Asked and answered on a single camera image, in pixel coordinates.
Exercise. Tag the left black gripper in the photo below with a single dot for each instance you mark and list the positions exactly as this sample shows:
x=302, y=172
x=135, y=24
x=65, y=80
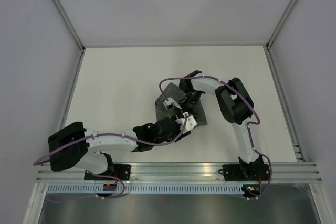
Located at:
x=179, y=128

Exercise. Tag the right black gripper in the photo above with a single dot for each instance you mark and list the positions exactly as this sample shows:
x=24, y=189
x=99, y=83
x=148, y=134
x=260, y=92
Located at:
x=191, y=112

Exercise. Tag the grey cloth napkin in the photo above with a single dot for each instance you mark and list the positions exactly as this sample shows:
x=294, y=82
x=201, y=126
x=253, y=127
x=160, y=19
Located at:
x=178, y=95

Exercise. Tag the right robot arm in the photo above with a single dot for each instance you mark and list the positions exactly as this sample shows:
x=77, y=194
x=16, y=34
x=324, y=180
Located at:
x=237, y=108

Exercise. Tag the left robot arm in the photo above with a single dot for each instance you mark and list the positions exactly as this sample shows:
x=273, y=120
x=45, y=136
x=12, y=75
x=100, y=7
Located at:
x=84, y=148

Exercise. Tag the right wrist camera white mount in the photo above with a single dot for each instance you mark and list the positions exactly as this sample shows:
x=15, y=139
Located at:
x=171, y=103

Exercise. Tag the white slotted cable duct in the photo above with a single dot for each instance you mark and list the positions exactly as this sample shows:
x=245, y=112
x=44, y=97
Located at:
x=146, y=188

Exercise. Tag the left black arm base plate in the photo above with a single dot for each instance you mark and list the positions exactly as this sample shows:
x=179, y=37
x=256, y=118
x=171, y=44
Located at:
x=121, y=171

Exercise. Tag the back aluminium frame bar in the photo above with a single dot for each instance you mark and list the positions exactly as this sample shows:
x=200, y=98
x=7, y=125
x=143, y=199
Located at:
x=179, y=45

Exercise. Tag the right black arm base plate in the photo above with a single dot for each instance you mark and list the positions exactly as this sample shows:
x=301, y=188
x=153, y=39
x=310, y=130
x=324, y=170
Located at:
x=236, y=172

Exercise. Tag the right aluminium table edge rail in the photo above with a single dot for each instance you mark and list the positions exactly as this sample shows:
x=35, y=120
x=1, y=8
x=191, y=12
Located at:
x=284, y=105

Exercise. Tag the aluminium table edge rail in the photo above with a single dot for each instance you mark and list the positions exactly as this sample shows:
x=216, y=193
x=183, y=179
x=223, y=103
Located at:
x=71, y=89
x=284, y=105

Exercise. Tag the left aluminium table edge rail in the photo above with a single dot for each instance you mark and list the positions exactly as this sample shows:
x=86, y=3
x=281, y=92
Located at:
x=71, y=89

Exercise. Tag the aluminium mounting rail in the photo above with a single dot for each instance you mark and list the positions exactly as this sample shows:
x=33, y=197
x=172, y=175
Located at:
x=282, y=173

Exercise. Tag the left aluminium frame post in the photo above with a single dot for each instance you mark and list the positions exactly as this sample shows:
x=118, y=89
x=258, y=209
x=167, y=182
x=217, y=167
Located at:
x=65, y=19

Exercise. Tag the aluminium frame post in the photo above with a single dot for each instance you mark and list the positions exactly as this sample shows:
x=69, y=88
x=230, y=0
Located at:
x=65, y=19
x=281, y=22

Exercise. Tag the right aluminium frame post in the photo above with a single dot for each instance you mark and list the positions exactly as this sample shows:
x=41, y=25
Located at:
x=281, y=22

